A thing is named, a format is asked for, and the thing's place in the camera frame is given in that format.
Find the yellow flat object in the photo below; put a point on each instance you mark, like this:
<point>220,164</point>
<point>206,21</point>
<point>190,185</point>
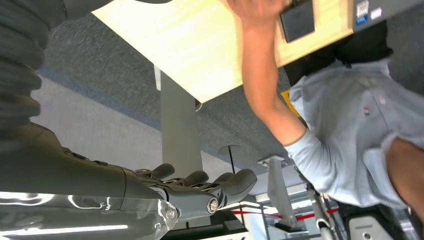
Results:
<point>290,102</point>

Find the grey laptop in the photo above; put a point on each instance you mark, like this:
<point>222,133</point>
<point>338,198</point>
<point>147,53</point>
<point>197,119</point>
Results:
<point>391,10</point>

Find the person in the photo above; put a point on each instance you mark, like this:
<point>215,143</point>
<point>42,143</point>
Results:
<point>348,116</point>

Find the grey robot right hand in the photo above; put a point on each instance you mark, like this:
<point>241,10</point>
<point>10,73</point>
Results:
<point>66,179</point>

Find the white stand with base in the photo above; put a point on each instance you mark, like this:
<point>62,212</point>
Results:
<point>280,195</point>

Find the black portable drive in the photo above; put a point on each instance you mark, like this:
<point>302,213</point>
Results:
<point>298,21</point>

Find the red barrier belt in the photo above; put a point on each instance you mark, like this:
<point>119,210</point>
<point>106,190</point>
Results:
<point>304,216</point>

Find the metal frame trolley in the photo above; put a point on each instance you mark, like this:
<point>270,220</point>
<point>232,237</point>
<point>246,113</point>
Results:
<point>319,205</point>

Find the black stanchion with round base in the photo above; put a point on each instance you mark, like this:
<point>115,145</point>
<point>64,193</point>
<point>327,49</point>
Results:
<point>231,159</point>

